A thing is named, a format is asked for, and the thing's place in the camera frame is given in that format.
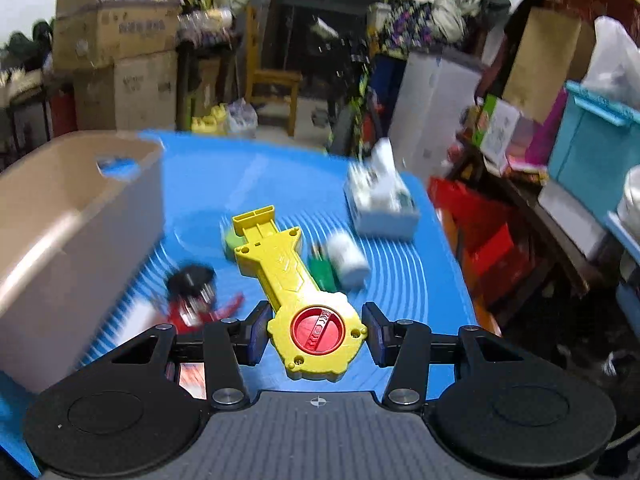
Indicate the lower cardboard box stack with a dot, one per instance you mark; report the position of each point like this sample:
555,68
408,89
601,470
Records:
131,95

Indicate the wooden chair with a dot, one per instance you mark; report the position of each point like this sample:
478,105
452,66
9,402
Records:
256,76

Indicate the green small toy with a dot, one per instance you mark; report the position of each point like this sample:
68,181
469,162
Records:
321,269

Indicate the red plastic crate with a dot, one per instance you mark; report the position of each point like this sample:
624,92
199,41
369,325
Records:
498,257

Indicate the red ultraman toy figure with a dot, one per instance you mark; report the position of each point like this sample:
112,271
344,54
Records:
192,299

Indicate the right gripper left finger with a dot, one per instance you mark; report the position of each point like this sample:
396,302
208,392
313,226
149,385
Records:
228,345

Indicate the beige plastic storage bin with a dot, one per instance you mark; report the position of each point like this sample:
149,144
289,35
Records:
78,217

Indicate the green white carton box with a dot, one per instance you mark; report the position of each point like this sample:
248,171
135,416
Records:
495,129

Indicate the tissue box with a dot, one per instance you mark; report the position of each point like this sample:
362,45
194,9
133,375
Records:
378,200

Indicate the yellow toy launcher red dial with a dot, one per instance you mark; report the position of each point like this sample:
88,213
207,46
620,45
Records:
316,334

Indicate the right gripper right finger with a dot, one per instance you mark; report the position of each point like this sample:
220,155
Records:
381,333

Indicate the cardboard box stack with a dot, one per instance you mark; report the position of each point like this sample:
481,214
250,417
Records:
91,34
131,95

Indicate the green round tin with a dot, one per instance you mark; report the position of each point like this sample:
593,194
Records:
231,241

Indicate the white freezer cabinet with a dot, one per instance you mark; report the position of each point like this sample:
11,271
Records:
435,91

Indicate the white power adapter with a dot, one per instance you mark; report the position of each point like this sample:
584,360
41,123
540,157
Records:
350,265

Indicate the top cardboard box stack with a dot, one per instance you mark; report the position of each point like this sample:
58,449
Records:
91,34

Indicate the yellow oil jug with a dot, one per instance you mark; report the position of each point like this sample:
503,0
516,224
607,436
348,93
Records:
212,124

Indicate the teal plastic storage box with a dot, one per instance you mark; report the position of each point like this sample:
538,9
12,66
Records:
597,143

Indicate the clear plastic bag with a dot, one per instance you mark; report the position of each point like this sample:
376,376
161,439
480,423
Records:
241,120

